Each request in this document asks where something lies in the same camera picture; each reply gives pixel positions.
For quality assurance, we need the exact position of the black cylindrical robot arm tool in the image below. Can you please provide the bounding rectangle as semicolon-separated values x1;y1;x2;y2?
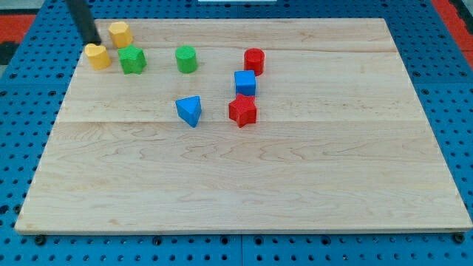
65;0;102;45

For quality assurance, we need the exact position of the yellow hexagon block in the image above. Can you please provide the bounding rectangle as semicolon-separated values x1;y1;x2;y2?
108;21;133;48

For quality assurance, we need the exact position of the red star block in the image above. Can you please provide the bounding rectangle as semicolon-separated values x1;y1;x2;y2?
228;93;257;128

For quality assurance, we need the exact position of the blue cube block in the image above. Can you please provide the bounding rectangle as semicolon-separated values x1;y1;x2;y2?
234;70;256;96

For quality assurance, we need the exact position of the blue triangle block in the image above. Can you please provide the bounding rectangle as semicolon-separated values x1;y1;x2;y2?
175;95;202;128

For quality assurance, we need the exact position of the wooden board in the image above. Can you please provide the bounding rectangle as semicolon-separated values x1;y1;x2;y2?
15;18;472;235

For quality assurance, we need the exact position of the red cylinder block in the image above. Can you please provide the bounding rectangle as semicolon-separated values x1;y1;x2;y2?
243;48;265;76

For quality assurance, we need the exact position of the green cylinder block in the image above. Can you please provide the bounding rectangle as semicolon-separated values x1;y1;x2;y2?
175;45;198;73

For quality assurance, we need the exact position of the green star block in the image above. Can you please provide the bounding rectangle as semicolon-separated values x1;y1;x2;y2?
118;44;147;75

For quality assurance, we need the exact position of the yellow heart block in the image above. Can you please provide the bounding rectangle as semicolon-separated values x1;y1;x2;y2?
84;44;112;70

